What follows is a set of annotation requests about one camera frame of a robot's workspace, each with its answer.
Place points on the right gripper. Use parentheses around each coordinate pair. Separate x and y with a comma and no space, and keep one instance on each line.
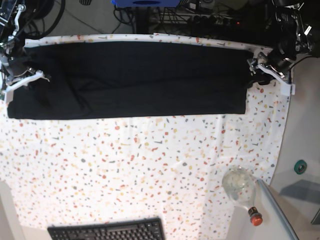
(16,67)

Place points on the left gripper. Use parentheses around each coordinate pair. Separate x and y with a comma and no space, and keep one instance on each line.
(277,60)

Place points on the black t-shirt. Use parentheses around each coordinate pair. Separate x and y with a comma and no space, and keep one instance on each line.
(133,79)

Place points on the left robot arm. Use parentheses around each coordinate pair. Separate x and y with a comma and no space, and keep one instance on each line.
(298,30)

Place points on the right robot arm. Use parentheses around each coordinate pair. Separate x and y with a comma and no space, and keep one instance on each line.
(17,24)

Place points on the green tape roll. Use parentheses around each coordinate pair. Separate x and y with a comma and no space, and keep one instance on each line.
(300,167)

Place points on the clear glass bottle orange cap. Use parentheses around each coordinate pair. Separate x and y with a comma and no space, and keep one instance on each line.
(240,187)

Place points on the terrazzo patterned tablecloth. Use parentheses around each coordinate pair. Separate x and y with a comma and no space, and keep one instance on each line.
(104,170)

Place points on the blue box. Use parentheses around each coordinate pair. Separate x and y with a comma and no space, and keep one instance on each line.
(148,3)

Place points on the black keyboard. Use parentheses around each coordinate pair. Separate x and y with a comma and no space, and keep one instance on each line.
(144,229)

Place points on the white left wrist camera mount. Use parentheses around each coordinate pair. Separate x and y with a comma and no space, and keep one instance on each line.
(287,87)

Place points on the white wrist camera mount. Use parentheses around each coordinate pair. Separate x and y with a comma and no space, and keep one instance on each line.
(287,87)
(7,91)

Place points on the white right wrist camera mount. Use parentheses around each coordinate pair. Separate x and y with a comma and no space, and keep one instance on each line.
(7,91)

